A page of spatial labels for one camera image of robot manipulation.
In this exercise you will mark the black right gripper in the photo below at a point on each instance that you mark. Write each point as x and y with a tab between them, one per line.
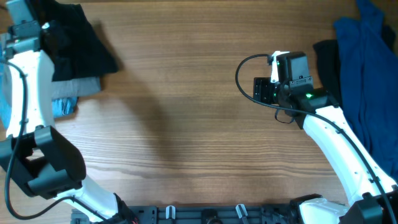
261	90

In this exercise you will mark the black shorts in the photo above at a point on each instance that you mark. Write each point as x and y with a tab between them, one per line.
71	42

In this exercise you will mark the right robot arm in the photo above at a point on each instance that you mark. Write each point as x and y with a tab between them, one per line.
371	193

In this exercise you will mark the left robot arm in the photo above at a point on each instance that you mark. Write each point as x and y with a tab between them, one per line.
35	156

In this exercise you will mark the black garment under blue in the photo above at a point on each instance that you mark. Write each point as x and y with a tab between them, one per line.
329	64

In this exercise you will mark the dark blue garment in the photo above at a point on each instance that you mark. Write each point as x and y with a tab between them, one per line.
368	80

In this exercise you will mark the folded grey trousers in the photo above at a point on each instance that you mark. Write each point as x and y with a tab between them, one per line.
60	89

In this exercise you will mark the folded light blue jeans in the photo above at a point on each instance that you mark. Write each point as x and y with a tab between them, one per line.
60	107

